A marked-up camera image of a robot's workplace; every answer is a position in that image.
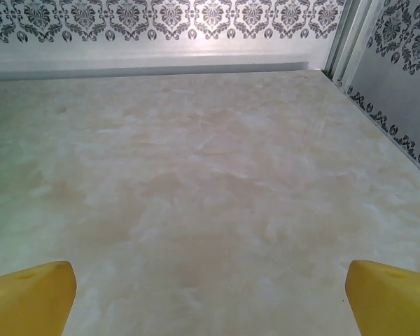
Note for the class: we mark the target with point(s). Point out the aluminium frame post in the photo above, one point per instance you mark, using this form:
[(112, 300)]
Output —
[(350, 35)]

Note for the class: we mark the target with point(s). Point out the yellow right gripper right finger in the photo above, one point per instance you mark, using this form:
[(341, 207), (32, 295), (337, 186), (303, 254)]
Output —
[(395, 304)]

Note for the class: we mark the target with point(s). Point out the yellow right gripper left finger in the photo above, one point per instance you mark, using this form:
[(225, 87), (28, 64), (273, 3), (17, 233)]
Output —
[(28, 301)]

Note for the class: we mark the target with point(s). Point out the aluminium back rail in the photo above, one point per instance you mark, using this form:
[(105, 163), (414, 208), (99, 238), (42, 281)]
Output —
[(161, 61)]

